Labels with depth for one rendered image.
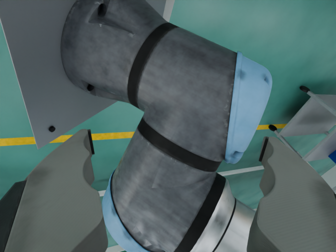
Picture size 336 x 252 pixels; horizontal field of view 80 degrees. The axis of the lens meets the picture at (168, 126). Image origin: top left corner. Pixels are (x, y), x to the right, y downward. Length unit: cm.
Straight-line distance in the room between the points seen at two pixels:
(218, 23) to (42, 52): 134
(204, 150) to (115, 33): 16
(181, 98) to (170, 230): 14
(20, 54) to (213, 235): 26
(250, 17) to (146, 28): 142
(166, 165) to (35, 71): 17
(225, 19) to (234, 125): 136
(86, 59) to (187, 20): 119
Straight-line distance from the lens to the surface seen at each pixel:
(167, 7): 52
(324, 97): 259
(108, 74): 25
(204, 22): 146
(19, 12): 24
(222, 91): 20
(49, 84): 29
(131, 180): 24
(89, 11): 26
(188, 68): 21
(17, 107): 163
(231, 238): 25
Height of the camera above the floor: 122
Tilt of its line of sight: 40 degrees down
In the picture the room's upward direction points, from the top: 157 degrees clockwise
